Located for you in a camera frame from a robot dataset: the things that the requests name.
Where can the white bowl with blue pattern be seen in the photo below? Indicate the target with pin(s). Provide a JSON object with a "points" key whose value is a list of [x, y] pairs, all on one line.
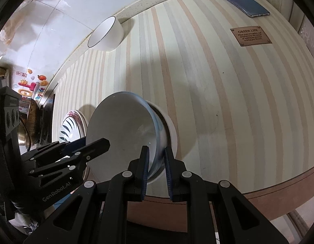
{"points": [[121, 132]]}

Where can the colourful wall sticker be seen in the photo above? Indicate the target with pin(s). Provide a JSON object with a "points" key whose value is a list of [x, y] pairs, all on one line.
{"points": [[32, 83]]}

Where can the white plate with blue stripes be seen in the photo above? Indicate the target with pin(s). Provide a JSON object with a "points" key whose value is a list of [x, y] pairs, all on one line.
{"points": [[70, 129]]}

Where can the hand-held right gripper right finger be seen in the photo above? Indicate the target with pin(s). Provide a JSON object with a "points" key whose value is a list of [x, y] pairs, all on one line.
{"points": [[169, 175]]}

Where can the plain white bowl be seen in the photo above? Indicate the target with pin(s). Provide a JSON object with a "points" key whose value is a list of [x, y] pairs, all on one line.
{"points": [[172, 137]]}

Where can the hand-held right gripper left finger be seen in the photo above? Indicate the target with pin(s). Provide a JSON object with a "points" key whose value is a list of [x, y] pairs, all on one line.
{"points": [[145, 172]]}

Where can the black gas stove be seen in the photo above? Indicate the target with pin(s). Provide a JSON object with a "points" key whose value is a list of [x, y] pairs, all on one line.
{"points": [[48, 122]]}

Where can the blue smartphone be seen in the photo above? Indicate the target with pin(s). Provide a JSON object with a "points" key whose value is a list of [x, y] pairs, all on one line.
{"points": [[242, 1]]}

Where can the striped tablecloth with cat print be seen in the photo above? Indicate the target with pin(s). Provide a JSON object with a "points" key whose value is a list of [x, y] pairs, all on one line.
{"points": [[210, 94]]}

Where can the white bowl with dark rim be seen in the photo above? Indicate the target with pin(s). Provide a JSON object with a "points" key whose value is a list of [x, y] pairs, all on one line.
{"points": [[108, 34]]}

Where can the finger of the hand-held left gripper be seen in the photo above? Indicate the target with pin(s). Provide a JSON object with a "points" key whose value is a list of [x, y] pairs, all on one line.
{"points": [[75, 142], [93, 147]]}

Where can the brown label patch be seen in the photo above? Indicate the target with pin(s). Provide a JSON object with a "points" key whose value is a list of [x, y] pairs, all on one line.
{"points": [[250, 36]]}

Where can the white plate with pink flowers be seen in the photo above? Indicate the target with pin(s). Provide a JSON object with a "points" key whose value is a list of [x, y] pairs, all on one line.
{"points": [[83, 122]]}

